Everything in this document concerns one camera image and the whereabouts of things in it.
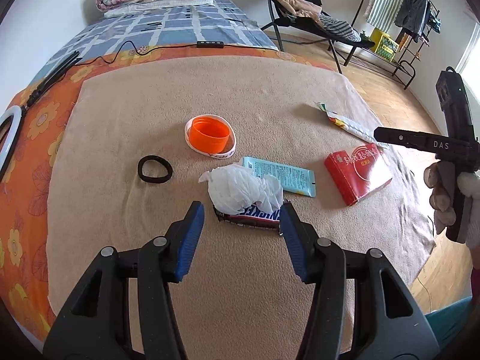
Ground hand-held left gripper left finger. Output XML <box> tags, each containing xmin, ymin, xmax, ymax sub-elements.
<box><xmin>43</xmin><ymin>200</ymin><xmax>206</xmax><ymax>360</ymax></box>

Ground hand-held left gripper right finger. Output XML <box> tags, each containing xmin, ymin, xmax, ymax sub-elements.
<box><xmin>278</xmin><ymin>202</ymin><xmax>440</xmax><ymax>360</ymax></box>

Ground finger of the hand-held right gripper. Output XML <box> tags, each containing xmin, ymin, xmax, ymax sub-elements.
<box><xmin>374</xmin><ymin>127</ymin><xmax>429</xmax><ymax>151</ymax></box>

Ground dark candy bar wrapper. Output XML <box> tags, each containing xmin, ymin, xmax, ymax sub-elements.
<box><xmin>213</xmin><ymin>202</ymin><xmax>283</xmax><ymax>237</ymax></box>

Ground white yellow snack wrapper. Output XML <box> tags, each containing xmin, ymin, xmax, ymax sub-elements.
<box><xmin>314</xmin><ymin>102</ymin><xmax>391</xmax><ymax>151</ymax></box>

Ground red cardboard box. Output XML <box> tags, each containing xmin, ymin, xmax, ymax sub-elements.
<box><xmin>324</xmin><ymin>143</ymin><xmax>393</xmax><ymax>207</ymax></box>

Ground light blue packet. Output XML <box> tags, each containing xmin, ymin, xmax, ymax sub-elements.
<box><xmin>243</xmin><ymin>156</ymin><xmax>317</xmax><ymax>198</ymax></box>

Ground white tissue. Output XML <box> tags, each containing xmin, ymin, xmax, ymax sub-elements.
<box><xmin>198</xmin><ymin>162</ymin><xmax>284</xmax><ymax>214</ymax></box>

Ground orange plastic cap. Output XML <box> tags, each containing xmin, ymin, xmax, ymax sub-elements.
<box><xmin>188</xmin><ymin>118</ymin><xmax>231</xmax><ymax>154</ymax></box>

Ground person's right hand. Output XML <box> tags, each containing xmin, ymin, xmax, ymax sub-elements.
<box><xmin>424</xmin><ymin>160</ymin><xmax>480</xmax><ymax>250</ymax></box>

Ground black clothes rack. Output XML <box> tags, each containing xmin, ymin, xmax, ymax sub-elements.
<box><xmin>345</xmin><ymin>0</ymin><xmax>441</xmax><ymax>90</ymax></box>

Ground window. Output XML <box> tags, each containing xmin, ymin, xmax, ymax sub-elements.
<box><xmin>459</xmin><ymin>22</ymin><xmax>480</xmax><ymax>83</ymax></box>

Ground white rubber wristband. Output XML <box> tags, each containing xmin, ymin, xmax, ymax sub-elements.
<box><xmin>184</xmin><ymin>114</ymin><xmax>238</xmax><ymax>159</ymax></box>

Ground yellow plastic crate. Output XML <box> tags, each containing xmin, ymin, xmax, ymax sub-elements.
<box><xmin>370</xmin><ymin>30</ymin><xmax>400</xmax><ymax>62</ymax></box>

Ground teal hanging garment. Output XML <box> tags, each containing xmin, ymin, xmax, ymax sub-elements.
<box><xmin>427</xmin><ymin>7</ymin><xmax>442</xmax><ymax>34</ymax></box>

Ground dark hanging jacket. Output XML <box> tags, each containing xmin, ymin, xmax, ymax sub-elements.
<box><xmin>394</xmin><ymin>0</ymin><xmax>430</xmax><ymax>42</ymax></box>

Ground striped garment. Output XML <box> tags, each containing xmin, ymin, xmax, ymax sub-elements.
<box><xmin>319</xmin><ymin>14</ymin><xmax>361</xmax><ymax>43</ymax></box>

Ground green striped towel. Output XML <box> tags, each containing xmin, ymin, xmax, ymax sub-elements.
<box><xmin>365</xmin><ymin>0</ymin><xmax>410</xmax><ymax>31</ymax></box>

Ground beige fleece blanket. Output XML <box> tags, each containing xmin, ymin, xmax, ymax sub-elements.
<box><xmin>49</xmin><ymin>57</ymin><xmax>437</xmax><ymax>360</ymax></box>

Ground orange floral bed sheet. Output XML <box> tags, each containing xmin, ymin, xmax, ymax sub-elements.
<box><xmin>0</xmin><ymin>47</ymin><xmax>338</xmax><ymax>346</ymax></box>

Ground beige garment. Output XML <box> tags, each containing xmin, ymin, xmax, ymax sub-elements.
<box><xmin>272</xmin><ymin>0</ymin><xmax>323</xmax><ymax>19</ymax></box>

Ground person's teal trousers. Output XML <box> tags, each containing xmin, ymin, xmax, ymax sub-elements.
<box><xmin>427</xmin><ymin>295</ymin><xmax>474</xmax><ymax>347</ymax></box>

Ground blue plaid bed sheet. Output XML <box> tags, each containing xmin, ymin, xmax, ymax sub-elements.
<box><xmin>28</xmin><ymin>0</ymin><xmax>280</xmax><ymax>94</ymax></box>

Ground black tripod stand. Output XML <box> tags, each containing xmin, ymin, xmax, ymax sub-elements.
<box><xmin>23</xmin><ymin>50</ymin><xmax>82</xmax><ymax>111</ymax></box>

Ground white pillow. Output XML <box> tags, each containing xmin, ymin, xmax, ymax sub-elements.
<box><xmin>104</xmin><ymin>0</ymin><xmax>214</xmax><ymax>19</ymax></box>

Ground black hair tie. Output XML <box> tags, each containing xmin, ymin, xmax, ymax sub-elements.
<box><xmin>137</xmin><ymin>155</ymin><xmax>173</xmax><ymax>185</ymax></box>

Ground black cable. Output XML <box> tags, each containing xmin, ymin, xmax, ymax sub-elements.
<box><xmin>71</xmin><ymin>17</ymin><xmax>263</xmax><ymax>66</ymax></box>

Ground white ring light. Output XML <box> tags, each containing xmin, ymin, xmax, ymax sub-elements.
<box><xmin>0</xmin><ymin>106</ymin><xmax>26</xmax><ymax>179</ymax></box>

